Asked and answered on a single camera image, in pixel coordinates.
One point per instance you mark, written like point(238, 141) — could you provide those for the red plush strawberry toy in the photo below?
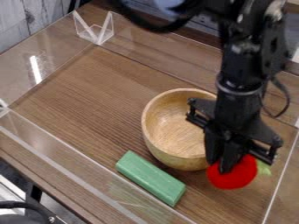
point(241, 176)

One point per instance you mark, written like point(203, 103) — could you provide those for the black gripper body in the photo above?
point(234, 115)

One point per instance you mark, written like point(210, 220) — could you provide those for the black table clamp bracket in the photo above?
point(41, 213)

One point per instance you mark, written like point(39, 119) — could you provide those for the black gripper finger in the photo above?
point(214, 144)
point(233, 150)

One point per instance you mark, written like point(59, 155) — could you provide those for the clear acrylic tray wall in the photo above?
point(75, 97)

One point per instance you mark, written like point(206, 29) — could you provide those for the wooden bowl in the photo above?
point(174, 139)

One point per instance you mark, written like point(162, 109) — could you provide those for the clear acrylic corner bracket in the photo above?
point(98, 34)

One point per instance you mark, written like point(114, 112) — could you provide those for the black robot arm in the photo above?
point(254, 56)

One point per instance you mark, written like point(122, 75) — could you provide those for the green rectangular block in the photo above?
point(157, 181)

